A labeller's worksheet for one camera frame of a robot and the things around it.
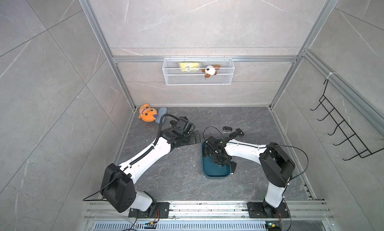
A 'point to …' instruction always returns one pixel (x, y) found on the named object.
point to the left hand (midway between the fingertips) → (195, 136)
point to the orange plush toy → (147, 114)
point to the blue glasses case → (161, 111)
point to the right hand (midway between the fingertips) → (219, 161)
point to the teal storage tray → (211, 169)
